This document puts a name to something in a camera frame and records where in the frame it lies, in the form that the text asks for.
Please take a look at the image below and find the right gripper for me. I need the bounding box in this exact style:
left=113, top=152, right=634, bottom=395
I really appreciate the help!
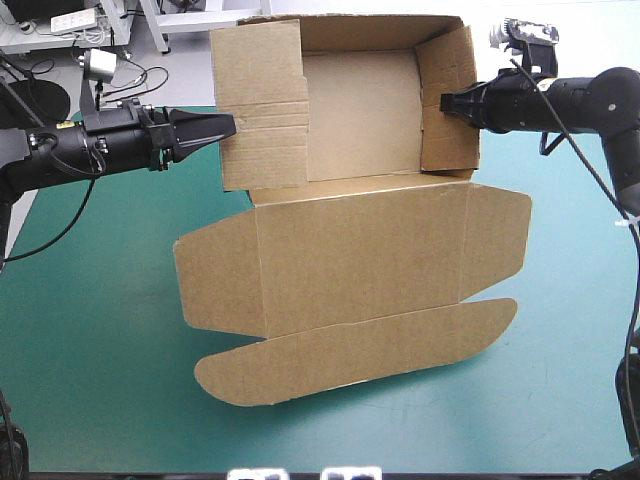
left=439, top=69, right=552, bottom=135

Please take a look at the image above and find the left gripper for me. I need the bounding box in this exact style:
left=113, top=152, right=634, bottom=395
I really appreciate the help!
left=130, top=98, right=238, bottom=172

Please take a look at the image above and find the brown cardboard box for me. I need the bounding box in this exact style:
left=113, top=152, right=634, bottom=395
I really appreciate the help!
left=172, top=13, right=533, bottom=408

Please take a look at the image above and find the white power strip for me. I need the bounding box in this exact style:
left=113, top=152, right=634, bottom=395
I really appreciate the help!
left=49, top=6, right=100, bottom=34

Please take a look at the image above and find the grey desk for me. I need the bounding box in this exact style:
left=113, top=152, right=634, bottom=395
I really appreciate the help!
left=0, top=0, right=132, bottom=56

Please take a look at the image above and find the thin black floor cable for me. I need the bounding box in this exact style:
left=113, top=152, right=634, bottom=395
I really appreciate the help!
left=97, top=63, right=171, bottom=109

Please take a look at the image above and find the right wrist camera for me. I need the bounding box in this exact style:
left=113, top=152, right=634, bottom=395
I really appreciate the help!
left=488, top=16, right=561, bottom=80

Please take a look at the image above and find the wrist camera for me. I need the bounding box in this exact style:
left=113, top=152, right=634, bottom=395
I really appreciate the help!
left=488, top=16, right=561, bottom=80
left=78, top=48, right=132, bottom=132

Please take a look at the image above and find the white metal frame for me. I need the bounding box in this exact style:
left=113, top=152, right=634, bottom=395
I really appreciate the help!
left=135, top=0, right=274, bottom=55

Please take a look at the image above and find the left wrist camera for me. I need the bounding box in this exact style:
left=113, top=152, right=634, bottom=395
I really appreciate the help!
left=78, top=48, right=132, bottom=132

